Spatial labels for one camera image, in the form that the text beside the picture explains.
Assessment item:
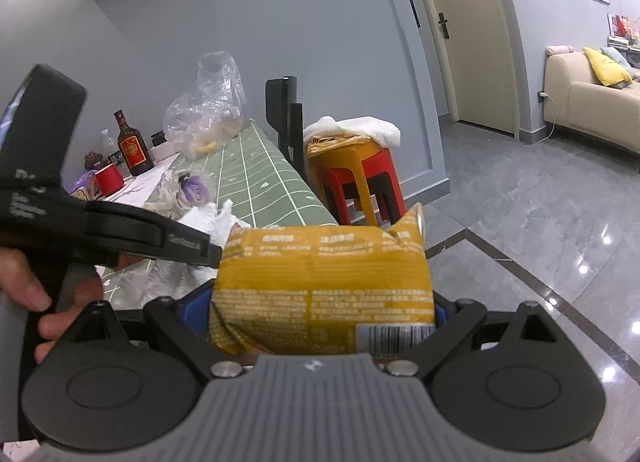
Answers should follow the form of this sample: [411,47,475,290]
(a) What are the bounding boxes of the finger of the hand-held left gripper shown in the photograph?
[90,202,223,269]

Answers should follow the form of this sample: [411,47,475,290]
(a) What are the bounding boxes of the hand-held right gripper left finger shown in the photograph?
[57,282,241,383]

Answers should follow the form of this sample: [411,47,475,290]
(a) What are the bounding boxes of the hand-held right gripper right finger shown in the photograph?
[387,292,558,380]

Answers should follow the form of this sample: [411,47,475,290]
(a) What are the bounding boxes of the yellow snack packet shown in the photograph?
[209,204,437,358]

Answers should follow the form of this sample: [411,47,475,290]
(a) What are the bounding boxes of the person's left hand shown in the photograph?
[0,247,106,364]

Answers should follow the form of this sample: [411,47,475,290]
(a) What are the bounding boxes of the white crumpled plastic bag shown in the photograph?
[150,199,251,293]

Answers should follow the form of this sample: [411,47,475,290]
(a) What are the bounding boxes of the purple flower in clear wrap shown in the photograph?
[145,169,217,218]

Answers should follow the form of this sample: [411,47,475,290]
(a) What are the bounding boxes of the purple bag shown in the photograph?
[70,169,99,196]

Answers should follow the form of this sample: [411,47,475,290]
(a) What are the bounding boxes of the white floral placemat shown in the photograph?
[102,152,182,204]

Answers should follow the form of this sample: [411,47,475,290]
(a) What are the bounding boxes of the red cup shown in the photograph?
[95,164,125,196]

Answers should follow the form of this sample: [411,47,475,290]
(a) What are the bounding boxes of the brown liquor bottle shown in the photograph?
[113,109,155,178]

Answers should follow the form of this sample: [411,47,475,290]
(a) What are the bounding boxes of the green checked tablecloth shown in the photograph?
[95,119,341,314]

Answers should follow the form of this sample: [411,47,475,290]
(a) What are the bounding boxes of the clear plastic bag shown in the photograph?
[164,51,247,159]

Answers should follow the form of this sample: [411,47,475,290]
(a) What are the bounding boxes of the red plastic stool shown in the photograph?
[315,147,407,225]

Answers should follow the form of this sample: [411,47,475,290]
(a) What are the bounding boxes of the black chair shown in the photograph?
[265,76,311,184]

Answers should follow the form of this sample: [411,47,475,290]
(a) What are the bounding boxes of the beige woven mat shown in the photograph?
[306,134,372,157]

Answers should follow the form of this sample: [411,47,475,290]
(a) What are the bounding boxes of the stacked orange red stools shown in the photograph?
[306,137,396,228]

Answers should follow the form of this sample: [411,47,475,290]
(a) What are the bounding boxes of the white towel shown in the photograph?
[303,115,402,148]

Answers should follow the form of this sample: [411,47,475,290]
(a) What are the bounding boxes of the beige sofa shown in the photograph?
[542,49,640,154]

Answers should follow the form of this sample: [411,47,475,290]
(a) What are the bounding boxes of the beige room door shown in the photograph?
[405,0,521,137]

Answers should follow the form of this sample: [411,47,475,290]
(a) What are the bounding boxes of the yellow cushion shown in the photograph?
[582,47,633,88]

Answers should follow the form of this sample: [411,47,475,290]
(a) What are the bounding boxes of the light blue cushion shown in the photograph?
[600,46,635,79]

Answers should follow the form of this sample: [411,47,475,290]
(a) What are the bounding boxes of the white charger with cable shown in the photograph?
[537,90,557,140]

